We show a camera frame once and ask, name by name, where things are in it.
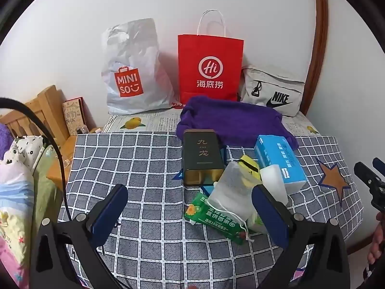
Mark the brown wooden door frame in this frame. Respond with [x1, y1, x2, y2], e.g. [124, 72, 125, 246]
[301, 0, 328, 116]

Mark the red paper bag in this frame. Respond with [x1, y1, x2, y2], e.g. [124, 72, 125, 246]
[177, 10, 244, 104]

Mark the colourful quilt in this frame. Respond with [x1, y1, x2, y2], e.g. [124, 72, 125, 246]
[0, 157, 37, 277]

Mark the black cable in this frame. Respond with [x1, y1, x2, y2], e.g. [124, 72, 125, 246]
[0, 97, 76, 222]

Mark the purple towel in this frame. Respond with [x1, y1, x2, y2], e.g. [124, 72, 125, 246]
[176, 96, 300, 151]

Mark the patterned box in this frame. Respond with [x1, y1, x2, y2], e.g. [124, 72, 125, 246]
[62, 96, 91, 136]

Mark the wooden nightstand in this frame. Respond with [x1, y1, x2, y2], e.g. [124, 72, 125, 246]
[46, 126, 104, 191]

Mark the blue tissue pack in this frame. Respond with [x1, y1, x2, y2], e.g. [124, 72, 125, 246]
[253, 134, 309, 193]

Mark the small yellow bag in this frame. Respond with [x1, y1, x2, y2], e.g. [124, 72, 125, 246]
[237, 154, 261, 187]

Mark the grey checked tablecloth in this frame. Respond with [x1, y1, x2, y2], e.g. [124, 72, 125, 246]
[57, 132, 364, 289]

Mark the white sponge block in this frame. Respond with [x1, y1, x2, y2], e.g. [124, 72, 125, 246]
[259, 164, 290, 207]

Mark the person's right hand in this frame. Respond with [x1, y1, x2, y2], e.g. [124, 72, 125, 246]
[367, 212, 385, 265]

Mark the green snack packet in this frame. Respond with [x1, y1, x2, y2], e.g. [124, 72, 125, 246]
[184, 192, 249, 245]

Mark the dark green tin box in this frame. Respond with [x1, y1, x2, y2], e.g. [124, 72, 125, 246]
[182, 129, 226, 187]

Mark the newspaper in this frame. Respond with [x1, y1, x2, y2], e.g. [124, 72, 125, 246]
[101, 108, 324, 136]

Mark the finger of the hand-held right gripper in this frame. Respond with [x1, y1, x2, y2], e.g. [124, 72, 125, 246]
[372, 157, 385, 182]
[354, 162, 376, 188]

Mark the grey waist bag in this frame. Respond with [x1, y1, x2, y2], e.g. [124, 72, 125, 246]
[239, 66, 306, 117]

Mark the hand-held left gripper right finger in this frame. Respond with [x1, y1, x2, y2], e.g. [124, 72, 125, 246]
[251, 184, 351, 289]

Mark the translucent drawstring pouch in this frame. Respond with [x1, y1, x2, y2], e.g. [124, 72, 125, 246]
[207, 161, 256, 242]

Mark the light green bed sheet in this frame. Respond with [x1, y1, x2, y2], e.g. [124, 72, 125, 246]
[32, 144, 65, 226]

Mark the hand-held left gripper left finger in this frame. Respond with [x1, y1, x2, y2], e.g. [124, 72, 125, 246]
[32, 184, 130, 289]

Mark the white plastic shopping bag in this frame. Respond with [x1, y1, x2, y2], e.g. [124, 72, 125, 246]
[101, 18, 178, 115]

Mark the white dotted pillow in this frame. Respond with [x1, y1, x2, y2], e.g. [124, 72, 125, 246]
[7, 135, 45, 169]

